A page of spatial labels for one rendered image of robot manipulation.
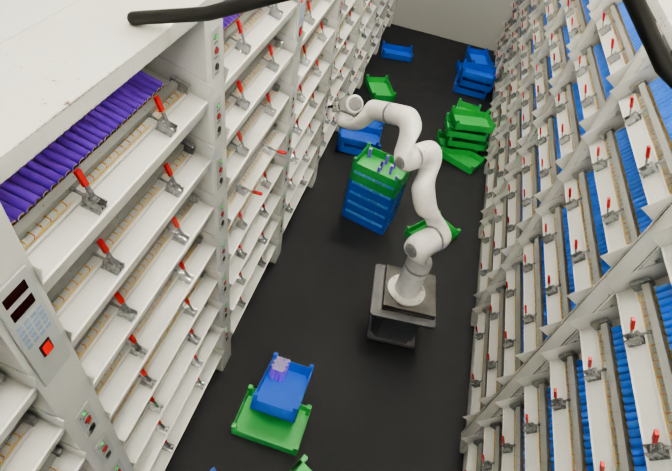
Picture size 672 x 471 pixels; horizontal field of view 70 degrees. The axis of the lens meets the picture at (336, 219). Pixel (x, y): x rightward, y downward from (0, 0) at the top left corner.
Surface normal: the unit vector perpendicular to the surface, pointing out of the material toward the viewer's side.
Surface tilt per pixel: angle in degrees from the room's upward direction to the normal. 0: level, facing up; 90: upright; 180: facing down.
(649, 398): 60
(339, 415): 0
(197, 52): 90
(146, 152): 16
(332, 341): 0
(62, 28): 0
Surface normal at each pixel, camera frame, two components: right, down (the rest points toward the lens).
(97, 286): 0.40, -0.58
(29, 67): 0.14, -0.68
